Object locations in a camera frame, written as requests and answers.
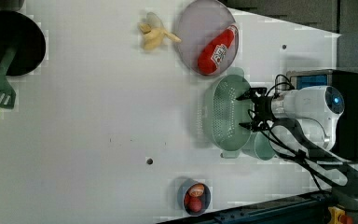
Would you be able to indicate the green plastic strainer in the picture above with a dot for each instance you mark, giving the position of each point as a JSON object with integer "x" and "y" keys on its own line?
{"x": 220, "y": 113}

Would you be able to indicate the grey bowl with fruit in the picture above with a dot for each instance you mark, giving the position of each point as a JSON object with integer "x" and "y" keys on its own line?
{"x": 205, "y": 198}

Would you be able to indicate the lilac round plate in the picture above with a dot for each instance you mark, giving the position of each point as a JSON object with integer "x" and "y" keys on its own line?
{"x": 199, "y": 23}

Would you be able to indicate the red emergency stop button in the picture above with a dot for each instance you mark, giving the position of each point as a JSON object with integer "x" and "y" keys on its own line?
{"x": 339, "y": 216}

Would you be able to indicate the peeled banana toy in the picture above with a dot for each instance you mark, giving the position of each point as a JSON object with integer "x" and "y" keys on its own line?
{"x": 154, "y": 32}

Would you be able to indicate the red toy fruit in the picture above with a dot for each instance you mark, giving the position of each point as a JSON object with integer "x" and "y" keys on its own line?
{"x": 193, "y": 204}

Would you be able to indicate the black frying pan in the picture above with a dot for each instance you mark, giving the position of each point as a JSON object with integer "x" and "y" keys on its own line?
{"x": 32, "y": 45}

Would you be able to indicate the green spatula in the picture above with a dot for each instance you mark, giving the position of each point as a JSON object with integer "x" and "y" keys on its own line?
{"x": 7, "y": 93}

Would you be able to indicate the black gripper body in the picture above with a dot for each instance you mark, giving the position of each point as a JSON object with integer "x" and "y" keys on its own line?
{"x": 262, "y": 108}

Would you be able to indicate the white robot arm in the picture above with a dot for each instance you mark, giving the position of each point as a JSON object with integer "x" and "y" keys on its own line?
{"x": 301, "y": 126}

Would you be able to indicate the red ketchup bottle toy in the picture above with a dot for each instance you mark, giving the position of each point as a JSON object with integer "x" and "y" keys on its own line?
{"x": 214, "y": 53}

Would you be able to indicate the green cup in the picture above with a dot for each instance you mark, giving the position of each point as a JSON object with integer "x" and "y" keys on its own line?
{"x": 258, "y": 146}

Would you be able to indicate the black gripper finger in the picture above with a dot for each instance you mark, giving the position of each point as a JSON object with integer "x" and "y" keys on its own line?
{"x": 252, "y": 93}
{"x": 255, "y": 126}

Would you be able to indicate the orange toy fruit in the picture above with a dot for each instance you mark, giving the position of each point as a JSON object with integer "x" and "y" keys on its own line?
{"x": 196, "y": 190}

